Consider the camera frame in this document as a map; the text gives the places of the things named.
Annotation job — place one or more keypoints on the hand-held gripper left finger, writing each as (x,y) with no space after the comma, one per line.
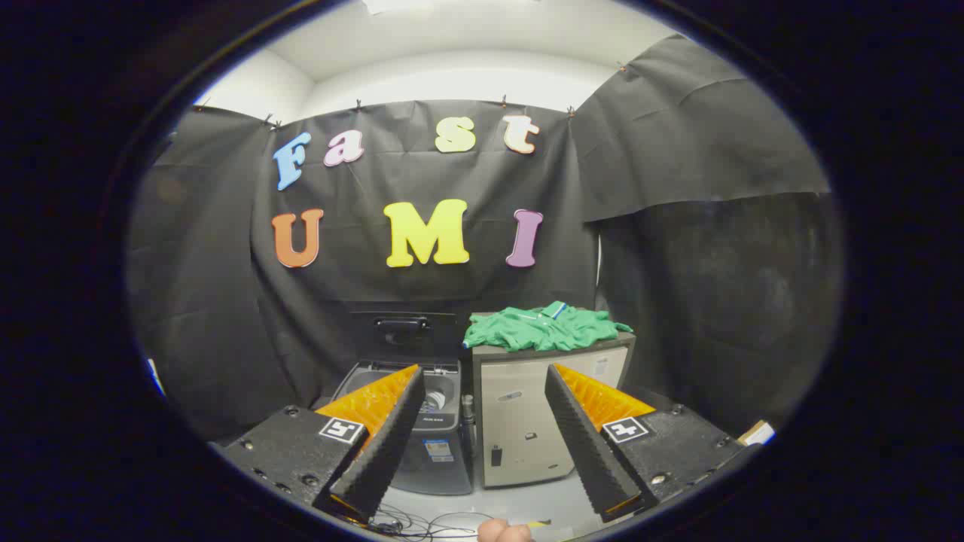
(388,440)

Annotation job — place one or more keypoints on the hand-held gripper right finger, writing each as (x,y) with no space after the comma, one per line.
(584,444)

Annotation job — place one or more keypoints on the grey washing machine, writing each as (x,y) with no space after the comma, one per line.
(440,459)

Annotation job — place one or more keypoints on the green polo shirt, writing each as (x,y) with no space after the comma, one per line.
(542,327)

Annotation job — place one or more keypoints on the beige cabinet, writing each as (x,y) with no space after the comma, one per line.
(520,421)

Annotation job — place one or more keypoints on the black backdrop cloth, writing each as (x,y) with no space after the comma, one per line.
(422,293)

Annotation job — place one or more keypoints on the tan and white box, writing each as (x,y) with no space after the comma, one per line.
(758,433)

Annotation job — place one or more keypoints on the white and blue plastic item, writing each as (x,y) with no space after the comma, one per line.
(156,378)

